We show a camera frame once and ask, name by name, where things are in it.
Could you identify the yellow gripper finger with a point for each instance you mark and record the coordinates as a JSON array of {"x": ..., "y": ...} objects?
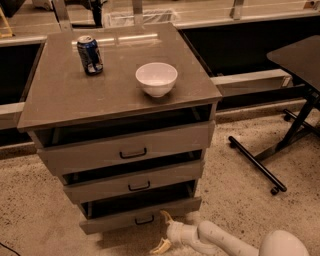
[
  {"x": 163, "y": 246},
  {"x": 168, "y": 219}
]

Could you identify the grey drawer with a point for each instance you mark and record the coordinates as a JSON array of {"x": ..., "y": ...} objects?
[
  {"x": 139, "y": 208},
  {"x": 134, "y": 182},
  {"x": 78, "y": 157}
]

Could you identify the yellow object at corner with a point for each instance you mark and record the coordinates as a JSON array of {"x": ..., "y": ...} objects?
[{"x": 5, "y": 29}]

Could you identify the blue soda can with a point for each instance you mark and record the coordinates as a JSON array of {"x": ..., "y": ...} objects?
[{"x": 89, "y": 54}]

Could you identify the black rolling side table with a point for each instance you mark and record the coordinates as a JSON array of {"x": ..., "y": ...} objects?
[{"x": 302, "y": 60}]

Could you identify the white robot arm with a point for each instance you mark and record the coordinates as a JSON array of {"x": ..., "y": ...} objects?
[{"x": 207, "y": 237}]

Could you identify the white mesh basket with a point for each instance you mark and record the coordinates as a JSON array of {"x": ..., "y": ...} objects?
[{"x": 123, "y": 19}]

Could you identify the white bowl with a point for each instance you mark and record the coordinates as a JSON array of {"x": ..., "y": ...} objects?
[{"x": 157, "y": 78}]

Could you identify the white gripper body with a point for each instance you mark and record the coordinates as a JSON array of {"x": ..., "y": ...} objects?
[{"x": 177, "y": 233}]

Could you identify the grey drawer cabinet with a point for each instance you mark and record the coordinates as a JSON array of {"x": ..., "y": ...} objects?
[{"x": 66, "y": 106}]

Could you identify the grey metal railing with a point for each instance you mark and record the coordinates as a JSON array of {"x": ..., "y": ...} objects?
[{"x": 29, "y": 22}]

